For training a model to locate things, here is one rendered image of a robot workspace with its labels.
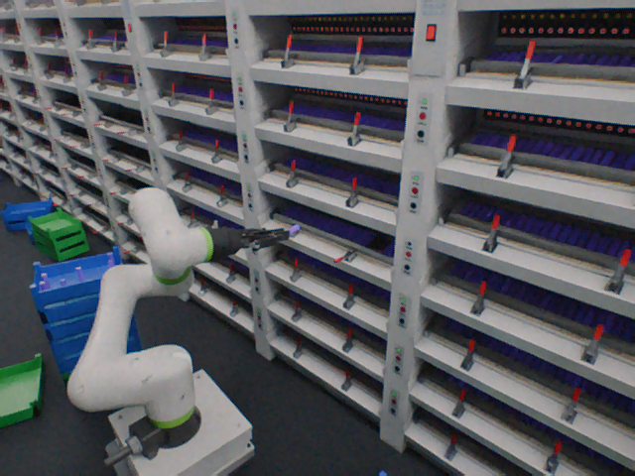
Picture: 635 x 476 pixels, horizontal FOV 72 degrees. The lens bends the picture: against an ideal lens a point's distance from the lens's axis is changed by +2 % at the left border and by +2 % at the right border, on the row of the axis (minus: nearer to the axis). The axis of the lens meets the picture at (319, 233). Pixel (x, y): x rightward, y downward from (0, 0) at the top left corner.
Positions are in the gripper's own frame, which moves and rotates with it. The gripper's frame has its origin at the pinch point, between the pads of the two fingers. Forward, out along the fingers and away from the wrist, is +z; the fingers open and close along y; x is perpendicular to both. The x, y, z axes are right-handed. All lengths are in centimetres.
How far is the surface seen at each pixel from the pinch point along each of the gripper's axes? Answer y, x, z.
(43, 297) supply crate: 70, 42, -42
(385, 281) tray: -27.3, 8.7, 21.9
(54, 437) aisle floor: 59, 94, -43
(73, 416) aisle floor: 63, 92, -34
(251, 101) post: 30.8, -37.0, 9.1
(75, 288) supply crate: 67, 39, -33
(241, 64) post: 34, -48, 6
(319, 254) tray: 0.0, 9.5, 21.6
